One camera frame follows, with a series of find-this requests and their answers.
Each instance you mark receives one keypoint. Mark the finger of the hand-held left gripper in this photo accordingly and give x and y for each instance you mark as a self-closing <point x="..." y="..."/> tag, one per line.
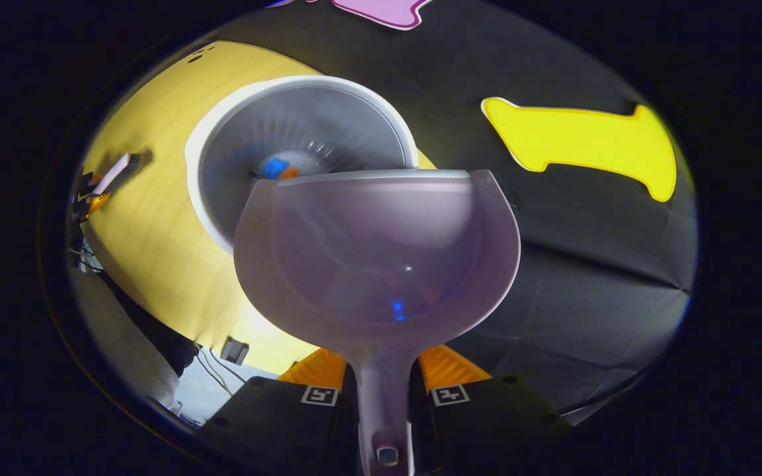
<point x="98" y="201"/>

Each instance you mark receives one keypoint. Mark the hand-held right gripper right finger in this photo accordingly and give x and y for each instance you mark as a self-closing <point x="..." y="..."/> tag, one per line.
<point x="487" y="423"/>

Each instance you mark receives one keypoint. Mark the small lilac broom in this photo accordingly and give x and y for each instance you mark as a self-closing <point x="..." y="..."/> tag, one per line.
<point x="115" y="173"/>

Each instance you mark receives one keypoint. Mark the grey box under desktop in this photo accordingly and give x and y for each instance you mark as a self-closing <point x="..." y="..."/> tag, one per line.
<point x="234" y="350"/>

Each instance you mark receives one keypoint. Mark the white ribbed garbage bin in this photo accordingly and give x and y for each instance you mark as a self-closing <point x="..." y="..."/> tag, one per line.
<point x="288" y="119"/>

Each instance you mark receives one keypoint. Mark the blue paper scrap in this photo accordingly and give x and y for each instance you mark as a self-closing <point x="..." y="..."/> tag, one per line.
<point x="274" y="168"/>

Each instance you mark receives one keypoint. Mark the yellow wooden desktop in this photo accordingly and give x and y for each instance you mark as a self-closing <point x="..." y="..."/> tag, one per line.
<point x="149" y="244"/>

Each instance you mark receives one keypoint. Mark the orange paper scrap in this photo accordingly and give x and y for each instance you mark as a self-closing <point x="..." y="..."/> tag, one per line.
<point x="289" y="173"/>

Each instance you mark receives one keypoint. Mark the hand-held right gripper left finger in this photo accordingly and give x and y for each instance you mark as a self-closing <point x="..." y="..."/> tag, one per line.
<point x="275" y="423"/>

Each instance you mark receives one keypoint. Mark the lilac plastic dustpan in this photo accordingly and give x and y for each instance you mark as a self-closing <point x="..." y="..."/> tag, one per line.
<point x="381" y="251"/>

